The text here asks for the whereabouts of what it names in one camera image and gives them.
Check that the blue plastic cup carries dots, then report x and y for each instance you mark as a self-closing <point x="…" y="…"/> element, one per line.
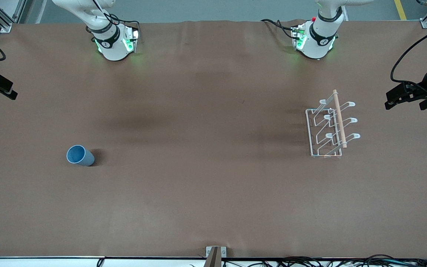
<point x="80" y="155"/>

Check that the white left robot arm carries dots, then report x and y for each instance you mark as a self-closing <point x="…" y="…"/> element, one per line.
<point x="315" y="44"/>

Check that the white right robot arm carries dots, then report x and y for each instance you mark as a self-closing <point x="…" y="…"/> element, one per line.
<point x="111" y="50"/>

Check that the brown table cover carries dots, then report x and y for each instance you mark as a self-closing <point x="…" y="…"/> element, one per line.
<point x="206" y="167"/>

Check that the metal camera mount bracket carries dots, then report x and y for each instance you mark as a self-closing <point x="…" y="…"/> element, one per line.
<point x="216" y="254"/>

